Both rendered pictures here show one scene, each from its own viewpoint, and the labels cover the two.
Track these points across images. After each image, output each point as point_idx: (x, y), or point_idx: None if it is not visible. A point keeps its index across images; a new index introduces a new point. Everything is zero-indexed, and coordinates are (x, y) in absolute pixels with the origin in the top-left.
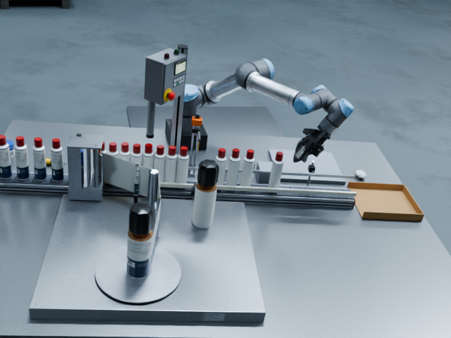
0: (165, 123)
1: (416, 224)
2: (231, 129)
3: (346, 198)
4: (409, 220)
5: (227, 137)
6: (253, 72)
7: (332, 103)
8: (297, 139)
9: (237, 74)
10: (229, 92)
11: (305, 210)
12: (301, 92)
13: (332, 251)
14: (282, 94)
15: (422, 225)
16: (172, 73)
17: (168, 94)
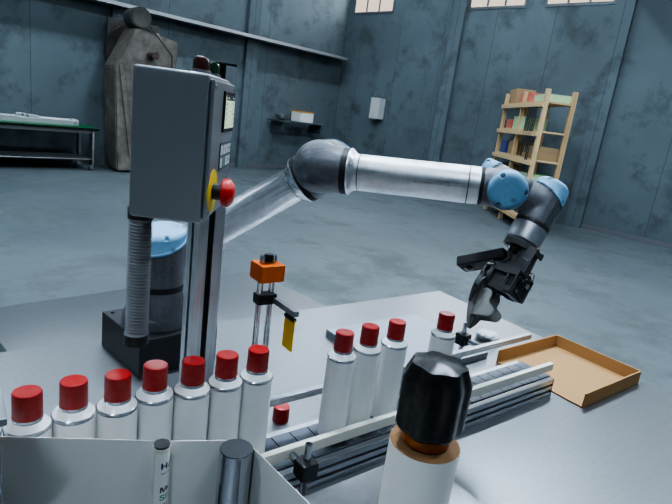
0: (90, 326)
1: (643, 392)
2: (230, 312)
3: (540, 378)
4: (628, 389)
5: (234, 326)
6: (351, 148)
7: (532, 186)
8: (344, 306)
9: (313, 160)
10: (257, 222)
11: (502, 426)
12: (487, 167)
13: (650, 501)
14: (449, 176)
15: (649, 391)
16: (220, 122)
17: (215, 186)
